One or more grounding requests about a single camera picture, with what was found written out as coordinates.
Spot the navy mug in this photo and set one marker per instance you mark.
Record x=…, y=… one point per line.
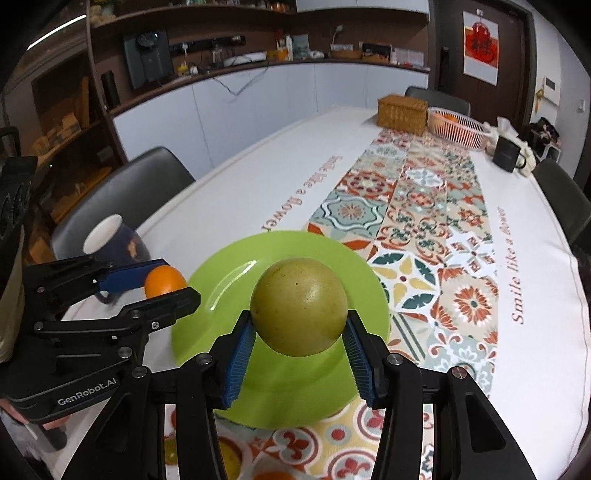
x=117, y=244

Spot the black power strip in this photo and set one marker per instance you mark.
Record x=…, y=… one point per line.
x=207, y=45

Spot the grey chair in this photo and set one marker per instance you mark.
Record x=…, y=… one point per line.
x=561, y=198
x=134, y=184
x=438, y=98

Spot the orange in basket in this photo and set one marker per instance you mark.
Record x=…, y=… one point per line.
x=450, y=119

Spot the round green pear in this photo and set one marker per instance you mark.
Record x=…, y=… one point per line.
x=299, y=307

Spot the small orange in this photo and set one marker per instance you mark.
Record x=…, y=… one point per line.
x=164, y=281

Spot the black mug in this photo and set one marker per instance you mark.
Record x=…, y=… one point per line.
x=505, y=154

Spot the woven wicker box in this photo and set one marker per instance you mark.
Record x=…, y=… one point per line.
x=401, y=114

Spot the white wall panel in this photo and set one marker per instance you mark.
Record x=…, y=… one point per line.
x=550, y=90

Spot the white desk calendar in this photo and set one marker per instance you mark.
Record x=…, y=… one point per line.
x=410, y=57

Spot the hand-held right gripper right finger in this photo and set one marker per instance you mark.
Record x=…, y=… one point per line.
x=360, y=365

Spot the white patterned tablecloth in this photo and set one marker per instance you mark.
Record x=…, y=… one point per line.
x=429, y=221

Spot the black box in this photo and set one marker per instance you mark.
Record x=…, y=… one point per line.
x=376, y=50

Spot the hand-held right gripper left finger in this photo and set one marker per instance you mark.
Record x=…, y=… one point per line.
x=238, y=364

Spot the teal box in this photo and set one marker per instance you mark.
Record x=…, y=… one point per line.
x=300, y=47

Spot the cardboard boxes on shelf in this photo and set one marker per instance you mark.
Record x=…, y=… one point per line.
x=60, y=129

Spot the black cylinder speaker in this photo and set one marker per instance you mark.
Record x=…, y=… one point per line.
x=111, y=91

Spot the black bag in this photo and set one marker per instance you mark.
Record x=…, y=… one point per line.
x=547, y=131

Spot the red wall poster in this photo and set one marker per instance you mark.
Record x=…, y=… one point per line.
x=481, y=46

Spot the person's left forearm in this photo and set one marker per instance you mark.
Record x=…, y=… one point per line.
x=10, y=300

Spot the green plate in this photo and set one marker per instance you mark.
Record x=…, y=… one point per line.
x=281, y=392

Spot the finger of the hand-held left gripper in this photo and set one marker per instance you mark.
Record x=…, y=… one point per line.
x=131, y=273
x=171, y=302

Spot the white basket with oranges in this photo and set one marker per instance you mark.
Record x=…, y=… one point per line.
x=461, y=131

